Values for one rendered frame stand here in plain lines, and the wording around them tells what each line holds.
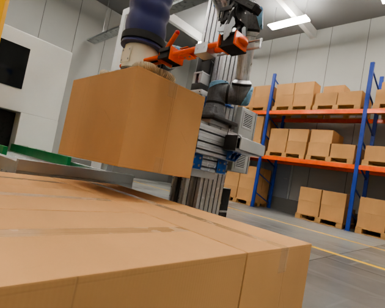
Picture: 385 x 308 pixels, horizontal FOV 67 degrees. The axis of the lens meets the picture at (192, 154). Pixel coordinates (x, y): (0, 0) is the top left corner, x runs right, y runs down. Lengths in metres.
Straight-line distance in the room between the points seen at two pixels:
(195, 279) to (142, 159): 0.70
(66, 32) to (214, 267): 11.29
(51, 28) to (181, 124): 10.36
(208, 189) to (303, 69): 9.36
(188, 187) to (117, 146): 0.88
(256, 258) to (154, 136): 0.68
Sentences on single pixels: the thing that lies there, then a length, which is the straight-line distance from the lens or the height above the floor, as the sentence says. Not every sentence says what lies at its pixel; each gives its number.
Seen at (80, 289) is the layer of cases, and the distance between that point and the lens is 0.45.
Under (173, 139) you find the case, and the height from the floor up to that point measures 0.83.
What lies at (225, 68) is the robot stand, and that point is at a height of 1.44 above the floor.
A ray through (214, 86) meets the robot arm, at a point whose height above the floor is 1.22.
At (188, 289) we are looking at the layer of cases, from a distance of 0.60.
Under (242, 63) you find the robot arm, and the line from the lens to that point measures 1.74.
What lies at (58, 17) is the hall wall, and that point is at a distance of 11.72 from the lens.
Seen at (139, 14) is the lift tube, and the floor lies 1.41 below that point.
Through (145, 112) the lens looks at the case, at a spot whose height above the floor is 0.91.
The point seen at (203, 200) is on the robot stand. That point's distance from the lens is 1.97.
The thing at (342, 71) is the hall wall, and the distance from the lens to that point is 10.53.
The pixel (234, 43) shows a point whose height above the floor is 1.18.
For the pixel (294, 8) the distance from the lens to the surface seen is 10.23.
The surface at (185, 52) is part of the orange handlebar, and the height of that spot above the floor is 1.19.
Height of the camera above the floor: 0.70
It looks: 3 degrees up
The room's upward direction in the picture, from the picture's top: 11 degrees clockwise
